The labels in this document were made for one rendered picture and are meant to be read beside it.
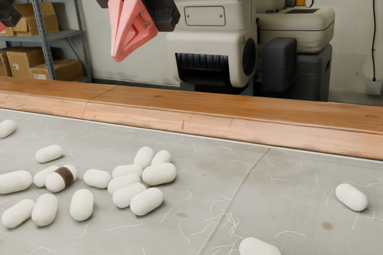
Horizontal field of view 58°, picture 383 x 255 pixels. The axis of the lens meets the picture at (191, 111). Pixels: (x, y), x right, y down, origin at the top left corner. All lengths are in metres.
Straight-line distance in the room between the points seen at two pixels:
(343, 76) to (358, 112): 1.87
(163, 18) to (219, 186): 0.24
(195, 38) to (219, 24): 0.07
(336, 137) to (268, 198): 0.14
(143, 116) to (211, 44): 0.45
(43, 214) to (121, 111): 0.25
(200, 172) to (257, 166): 0.07
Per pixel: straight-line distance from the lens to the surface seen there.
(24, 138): 0.57
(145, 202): 0.33
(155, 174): 0.37
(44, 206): 0.35
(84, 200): 0.35
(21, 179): 0.42
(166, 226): 0.33
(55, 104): 0.64
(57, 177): 0.40
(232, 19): 0.94
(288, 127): 0.46
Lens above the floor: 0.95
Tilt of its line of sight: 22 degrees down
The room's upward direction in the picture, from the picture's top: 4 degrees counter-clockwise
